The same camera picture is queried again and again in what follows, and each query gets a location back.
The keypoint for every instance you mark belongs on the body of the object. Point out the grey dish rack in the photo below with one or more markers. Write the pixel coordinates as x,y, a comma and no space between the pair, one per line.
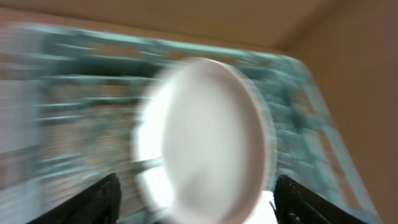
70,98

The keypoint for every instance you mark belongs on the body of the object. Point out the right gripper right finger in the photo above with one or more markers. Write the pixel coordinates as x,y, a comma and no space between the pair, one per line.
295,203

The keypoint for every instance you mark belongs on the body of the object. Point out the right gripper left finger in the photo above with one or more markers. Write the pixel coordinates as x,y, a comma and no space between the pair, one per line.
97,204

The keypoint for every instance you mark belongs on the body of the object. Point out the large white plate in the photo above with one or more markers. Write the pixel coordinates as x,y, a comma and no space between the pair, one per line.
204,141

